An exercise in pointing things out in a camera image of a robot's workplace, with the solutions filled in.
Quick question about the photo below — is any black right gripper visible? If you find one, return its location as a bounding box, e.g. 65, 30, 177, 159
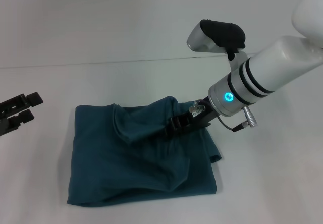
161, 97, 219, 137

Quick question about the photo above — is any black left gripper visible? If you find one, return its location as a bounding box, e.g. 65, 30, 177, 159
0, 91, 44, 137

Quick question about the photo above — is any teal t-shirt with FREE print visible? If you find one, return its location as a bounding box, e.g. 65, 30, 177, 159
67, 95, 223, 207

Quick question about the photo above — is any right arm cable with plug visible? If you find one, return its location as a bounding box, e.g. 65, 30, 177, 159
216, 105, 258, 133

